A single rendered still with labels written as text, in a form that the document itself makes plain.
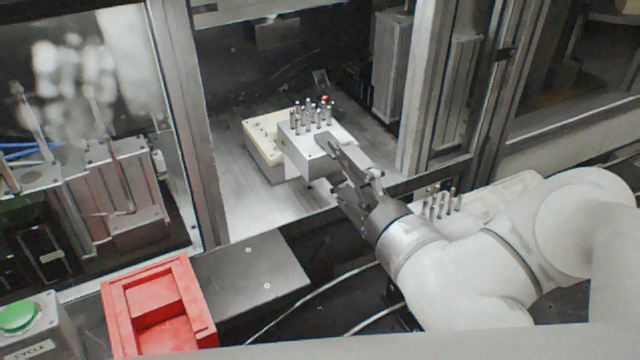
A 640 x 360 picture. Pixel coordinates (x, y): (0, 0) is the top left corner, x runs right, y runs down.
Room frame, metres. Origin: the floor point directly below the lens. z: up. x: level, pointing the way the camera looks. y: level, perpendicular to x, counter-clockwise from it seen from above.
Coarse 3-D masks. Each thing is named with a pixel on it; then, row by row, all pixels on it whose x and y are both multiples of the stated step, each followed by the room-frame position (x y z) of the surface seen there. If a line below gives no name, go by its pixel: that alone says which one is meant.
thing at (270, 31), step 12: (288, 12) 0.84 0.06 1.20; (252, 24) 0.79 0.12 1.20; (264, 24) 0.78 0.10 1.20; (276, 24) 0.79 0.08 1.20; (288, 24) 0.80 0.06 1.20; (252, 36) 0.79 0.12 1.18; (264, 36) 0.78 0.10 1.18; (276, 36) 0.79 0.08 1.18; (288, 36) 0.80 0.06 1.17; (300, 36) 0.81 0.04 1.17; (264, 48) 0.78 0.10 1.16
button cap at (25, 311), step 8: (16, 304) 0.34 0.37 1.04; (24, 304) 0.34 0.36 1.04; (32, 304) 0.34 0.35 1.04; (8, 312) 0.33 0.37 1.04; (16, 312) 0.33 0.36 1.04; (24, 312) 0.33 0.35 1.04; (32, 312) 0.33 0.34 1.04; (0, 320) 0.32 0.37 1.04; (8, 320) 0.32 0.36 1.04; (16, 320) 0.32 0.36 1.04; (24, 320) 0.32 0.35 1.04; (32, 320) 0.32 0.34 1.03; (8, 328) 0.31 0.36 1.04; (16, 328) 0.31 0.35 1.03
